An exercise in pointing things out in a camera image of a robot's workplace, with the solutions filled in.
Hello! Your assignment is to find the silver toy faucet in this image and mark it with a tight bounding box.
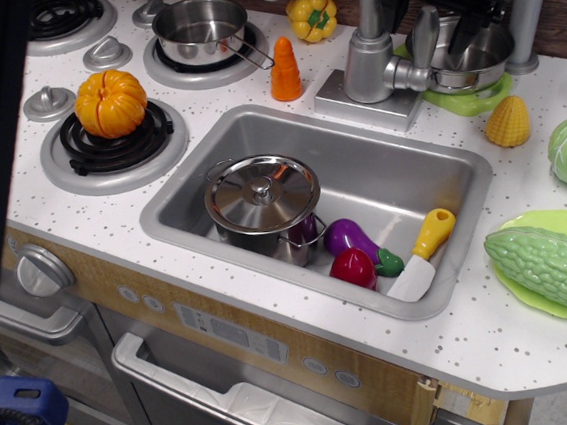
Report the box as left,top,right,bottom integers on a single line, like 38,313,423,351
314,0,422,132

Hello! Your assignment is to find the silver stove knob middle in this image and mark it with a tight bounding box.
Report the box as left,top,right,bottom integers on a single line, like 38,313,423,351
83,35,133,72

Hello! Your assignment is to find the silver dishwasher door handle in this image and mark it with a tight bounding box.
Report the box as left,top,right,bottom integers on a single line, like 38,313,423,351
109,306,408,425

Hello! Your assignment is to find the back right stove burner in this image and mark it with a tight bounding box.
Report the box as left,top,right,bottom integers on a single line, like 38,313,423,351
143,23,271,91

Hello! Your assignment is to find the yellow toy bell pepper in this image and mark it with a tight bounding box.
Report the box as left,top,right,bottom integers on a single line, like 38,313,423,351
285,0,338,44

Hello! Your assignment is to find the green toy bitter gourd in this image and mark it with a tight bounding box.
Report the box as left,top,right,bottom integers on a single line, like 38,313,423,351
483,226,567,307

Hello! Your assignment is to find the silver stove knob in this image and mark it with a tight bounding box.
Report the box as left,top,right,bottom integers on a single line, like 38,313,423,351
83,35,133,72
23,86,76,122
131,0,166,29

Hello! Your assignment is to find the silver oven door handle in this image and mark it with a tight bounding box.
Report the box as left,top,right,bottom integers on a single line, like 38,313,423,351
0,300,87,346

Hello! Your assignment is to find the small steel saucepan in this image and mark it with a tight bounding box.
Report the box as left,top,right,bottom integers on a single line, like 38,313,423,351
152,0,274,70

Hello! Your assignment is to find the silver stove knob back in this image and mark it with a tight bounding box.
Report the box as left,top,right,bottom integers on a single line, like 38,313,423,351
131,0,166,29

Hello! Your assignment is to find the red toy tomato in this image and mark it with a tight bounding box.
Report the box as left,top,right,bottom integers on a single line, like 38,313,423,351
329,247,378,290

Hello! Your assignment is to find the silver faucet lever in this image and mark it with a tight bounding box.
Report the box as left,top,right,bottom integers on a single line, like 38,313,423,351
383,5,440,92

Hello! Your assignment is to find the grey support pole right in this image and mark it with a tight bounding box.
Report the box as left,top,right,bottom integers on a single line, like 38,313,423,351
505,0,543,76

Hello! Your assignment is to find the steel pan behind faucet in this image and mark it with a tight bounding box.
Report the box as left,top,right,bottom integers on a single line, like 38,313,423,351
428,14,514,95

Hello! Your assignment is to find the silver oven dial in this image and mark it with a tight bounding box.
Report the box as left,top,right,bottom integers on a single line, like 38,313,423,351
16,244,76,298

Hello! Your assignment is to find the purple toy eggplant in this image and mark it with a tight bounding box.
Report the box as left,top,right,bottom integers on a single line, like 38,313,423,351
323,218,405,278

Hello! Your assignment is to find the front black stove burner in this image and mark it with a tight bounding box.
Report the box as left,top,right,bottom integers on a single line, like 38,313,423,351
40,100,188,196

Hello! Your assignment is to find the yellow toy corn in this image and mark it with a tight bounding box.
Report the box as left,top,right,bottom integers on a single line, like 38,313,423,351
485,95,531,148

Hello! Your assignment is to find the silver stove knob front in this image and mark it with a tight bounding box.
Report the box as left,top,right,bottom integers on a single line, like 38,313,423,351
23,86,76,122

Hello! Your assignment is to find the light green trivet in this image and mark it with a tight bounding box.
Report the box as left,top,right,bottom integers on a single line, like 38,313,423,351
394,45,513,117

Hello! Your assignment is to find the silver sink basin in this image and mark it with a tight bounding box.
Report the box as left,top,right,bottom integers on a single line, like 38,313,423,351
128,81,507,348

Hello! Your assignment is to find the orange toy pumpkin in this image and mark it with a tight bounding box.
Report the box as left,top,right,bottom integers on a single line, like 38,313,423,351
74,69,148,140

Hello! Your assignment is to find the light green plate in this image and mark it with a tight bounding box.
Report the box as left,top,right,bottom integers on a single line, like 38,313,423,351
490,209,567,319

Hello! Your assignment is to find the yellow handled toy knife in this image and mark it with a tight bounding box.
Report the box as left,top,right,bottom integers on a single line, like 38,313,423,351
386,208,456,303

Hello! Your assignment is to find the orange toy carrot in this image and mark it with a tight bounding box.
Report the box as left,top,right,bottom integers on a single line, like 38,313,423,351
270,37,303,102

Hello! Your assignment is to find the back left stove burner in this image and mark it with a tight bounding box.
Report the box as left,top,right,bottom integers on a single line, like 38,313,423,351
27,0,117,57

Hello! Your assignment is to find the steel pot with lid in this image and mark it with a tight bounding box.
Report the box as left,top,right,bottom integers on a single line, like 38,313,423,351
204,154,327,267

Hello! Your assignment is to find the blue clamp with cable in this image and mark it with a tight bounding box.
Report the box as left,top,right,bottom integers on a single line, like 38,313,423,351
0,375,69,425

